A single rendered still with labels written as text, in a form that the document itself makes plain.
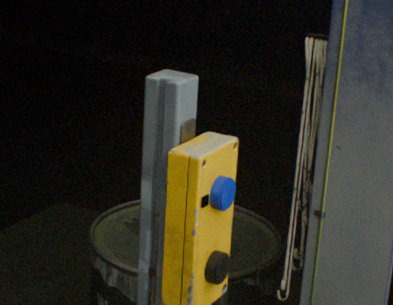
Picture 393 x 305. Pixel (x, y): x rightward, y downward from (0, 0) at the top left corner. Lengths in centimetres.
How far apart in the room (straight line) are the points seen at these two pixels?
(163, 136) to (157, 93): 7
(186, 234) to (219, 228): 8
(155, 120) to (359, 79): 51
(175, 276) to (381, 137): 55
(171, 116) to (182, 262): 21
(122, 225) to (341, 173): 110
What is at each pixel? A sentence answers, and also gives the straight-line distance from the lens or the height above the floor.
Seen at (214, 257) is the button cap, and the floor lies 138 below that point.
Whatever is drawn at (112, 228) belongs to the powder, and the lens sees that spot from 264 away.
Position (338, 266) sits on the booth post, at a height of 118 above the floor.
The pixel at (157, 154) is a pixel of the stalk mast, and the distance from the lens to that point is 129.
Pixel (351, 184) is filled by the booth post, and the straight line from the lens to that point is 171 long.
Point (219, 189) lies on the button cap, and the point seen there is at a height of 149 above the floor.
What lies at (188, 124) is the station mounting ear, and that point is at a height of 157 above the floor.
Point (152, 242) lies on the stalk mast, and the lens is 134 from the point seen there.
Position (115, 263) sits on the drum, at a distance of 240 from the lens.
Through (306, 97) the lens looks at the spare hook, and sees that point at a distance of 177.
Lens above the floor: 195
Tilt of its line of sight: 19 degrees down
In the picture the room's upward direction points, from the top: 4 degrees clockwise
